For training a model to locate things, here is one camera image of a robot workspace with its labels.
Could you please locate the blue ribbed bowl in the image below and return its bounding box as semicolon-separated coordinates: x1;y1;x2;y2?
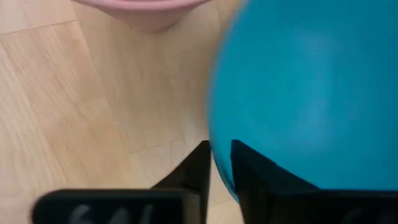
206;0;398;205

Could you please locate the pink ribbed cup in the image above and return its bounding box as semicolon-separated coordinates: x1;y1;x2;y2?
71;0;213;33

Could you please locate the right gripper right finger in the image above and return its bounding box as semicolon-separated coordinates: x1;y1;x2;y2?
230;139;320;224

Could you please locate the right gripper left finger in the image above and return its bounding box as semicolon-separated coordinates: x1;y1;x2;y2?
150;139;213;224

